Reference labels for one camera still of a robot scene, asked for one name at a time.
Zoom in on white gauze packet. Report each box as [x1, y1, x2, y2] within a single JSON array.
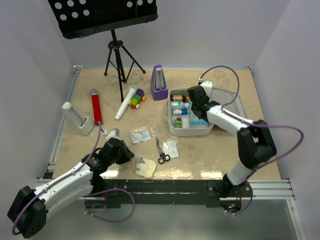
[[181, 117, 191, 129]]

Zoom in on small green packet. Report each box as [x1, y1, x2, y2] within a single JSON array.
[[174, 118, 182, 129]]

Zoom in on blue plaster packet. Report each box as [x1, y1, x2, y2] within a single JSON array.
[[189, 99, 210, 125]]

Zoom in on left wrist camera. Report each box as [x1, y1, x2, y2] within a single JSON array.
[[102, 128, 120, 141]]

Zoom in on brown bottle orange cap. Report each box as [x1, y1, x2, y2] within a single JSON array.
[[170, 94, 190, 103]]

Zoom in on small white blue bottle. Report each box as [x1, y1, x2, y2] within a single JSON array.
[[172, 109, 189, 116]]

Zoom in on purple metronome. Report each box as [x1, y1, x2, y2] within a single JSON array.
[[150, 64, 169, 101]]

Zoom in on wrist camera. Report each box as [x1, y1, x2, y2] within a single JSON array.
[[198, 78, 213, 97], [102, 128, 120, 141]]

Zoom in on bag of white gloves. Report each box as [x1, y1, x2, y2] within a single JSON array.
[[131, 154, 157, 179]]

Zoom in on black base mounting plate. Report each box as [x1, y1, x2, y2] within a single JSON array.
[[84, 179, 251, 208]]

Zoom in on clear bag with wipes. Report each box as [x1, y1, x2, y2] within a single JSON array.
[[129, 125, 155, 145]]

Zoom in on white toy microphone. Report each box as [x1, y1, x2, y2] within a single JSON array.
[[114, 85, 138, 120]]

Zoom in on black handled scissors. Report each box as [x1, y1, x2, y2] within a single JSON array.
[[155, 137, 171, 165]]

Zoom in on grey medicine case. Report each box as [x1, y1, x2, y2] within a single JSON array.
[[165, 87, 253, 137]]

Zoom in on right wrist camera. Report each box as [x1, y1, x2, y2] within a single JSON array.
[[198, 78, 213, 97]]

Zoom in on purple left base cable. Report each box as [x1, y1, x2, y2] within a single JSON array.
[[84, 186, 137, 222]]

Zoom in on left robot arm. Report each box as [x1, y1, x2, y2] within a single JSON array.
[[7, 137, 135, 239]]

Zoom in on white sachet in bag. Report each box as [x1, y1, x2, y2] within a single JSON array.
[[130, 130, 152, 145]]

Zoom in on clear bag silver sachet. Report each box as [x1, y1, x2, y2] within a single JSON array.
[[160, 136, 180, 159]]

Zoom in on black music stand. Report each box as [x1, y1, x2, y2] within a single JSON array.
[[48, 0, 158, 101]]

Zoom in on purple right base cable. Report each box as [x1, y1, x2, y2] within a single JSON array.
[[224, 182, 254, 216]]

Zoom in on colourful toy block train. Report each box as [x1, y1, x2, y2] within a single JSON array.
[[129, 88, 147, 109]]

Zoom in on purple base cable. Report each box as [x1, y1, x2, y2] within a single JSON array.
[[224, 182, 254, 216], [84, 186, 137, 222]]

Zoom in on white green tube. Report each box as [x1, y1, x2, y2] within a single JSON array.
[[170, 101, 189, 110]]

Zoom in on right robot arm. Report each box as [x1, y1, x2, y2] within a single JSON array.
[[187, 85, 277, 197]]

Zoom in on red toy microphone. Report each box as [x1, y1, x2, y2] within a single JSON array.
[[90, 89, 103, 125]]

